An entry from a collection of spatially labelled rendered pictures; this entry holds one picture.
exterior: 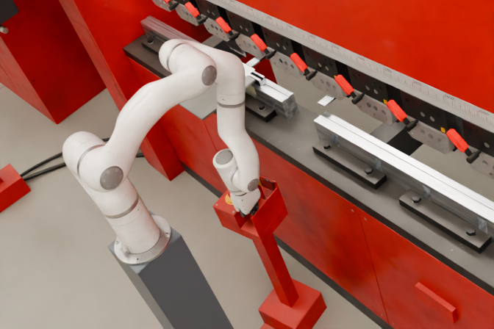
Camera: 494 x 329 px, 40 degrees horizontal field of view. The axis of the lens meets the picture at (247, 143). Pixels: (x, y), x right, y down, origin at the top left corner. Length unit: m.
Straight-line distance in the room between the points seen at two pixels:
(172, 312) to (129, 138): 0.68
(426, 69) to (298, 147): 0.85
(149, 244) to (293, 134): 0.71
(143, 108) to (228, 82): 0.29
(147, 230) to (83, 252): 1.68
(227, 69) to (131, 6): 1.35
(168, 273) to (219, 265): 1.16
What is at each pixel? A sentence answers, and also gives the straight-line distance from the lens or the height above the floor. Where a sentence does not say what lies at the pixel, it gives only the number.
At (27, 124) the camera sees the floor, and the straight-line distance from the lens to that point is 4.89.
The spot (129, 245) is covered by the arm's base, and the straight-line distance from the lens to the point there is 2.15.
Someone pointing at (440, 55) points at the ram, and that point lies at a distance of 1.67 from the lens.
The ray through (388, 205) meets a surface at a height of 0.88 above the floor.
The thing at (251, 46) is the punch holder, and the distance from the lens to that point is 2.40.
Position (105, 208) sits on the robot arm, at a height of 1.23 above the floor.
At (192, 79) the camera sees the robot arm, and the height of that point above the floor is 1.47.
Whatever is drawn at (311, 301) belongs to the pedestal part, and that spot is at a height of 0.12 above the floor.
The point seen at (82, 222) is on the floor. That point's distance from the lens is 3.93.
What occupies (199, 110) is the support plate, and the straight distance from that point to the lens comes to 2.57.
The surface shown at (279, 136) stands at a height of 0.88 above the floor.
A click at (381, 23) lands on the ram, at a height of 1.55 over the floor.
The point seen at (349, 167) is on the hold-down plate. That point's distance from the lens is 2.30.
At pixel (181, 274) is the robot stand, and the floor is 0.86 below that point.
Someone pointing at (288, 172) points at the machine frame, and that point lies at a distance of 2.55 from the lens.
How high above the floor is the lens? 2.54
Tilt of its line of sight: 41 degrees down
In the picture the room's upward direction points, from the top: 22 degrees counter-clockwise
